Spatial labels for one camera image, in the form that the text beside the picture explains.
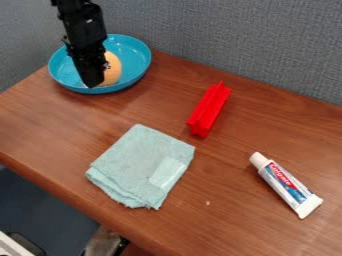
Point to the light blue folded cloth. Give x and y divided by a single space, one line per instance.
141 167

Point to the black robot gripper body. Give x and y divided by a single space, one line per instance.
82 18

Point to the white Colgate toothpaste tube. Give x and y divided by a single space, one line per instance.
291 189

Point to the white object at corner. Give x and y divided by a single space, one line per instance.
11 248

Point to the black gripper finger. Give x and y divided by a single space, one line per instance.
91 64

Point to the blue plastic plate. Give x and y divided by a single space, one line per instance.
134 55

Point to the red star-shaped block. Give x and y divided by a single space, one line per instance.
208 109

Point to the grey table leg bracket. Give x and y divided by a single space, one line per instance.
106 243

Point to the yellow foam ball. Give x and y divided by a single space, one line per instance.
113 72

